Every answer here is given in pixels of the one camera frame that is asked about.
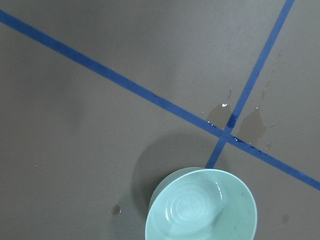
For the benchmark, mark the light green ceramic bowl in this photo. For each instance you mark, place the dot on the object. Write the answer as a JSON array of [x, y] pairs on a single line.
[[196, 203]]

